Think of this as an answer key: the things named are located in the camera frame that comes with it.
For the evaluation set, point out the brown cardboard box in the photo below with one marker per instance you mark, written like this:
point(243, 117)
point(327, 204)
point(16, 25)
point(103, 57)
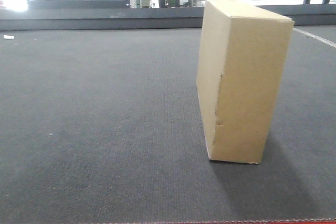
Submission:
point(243, 50)

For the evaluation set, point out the dark conveyor side rail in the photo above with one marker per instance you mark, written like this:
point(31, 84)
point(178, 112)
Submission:
point(161, 18)

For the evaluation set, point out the white paper scrap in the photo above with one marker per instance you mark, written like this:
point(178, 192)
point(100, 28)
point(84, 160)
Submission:
point(9, 37)

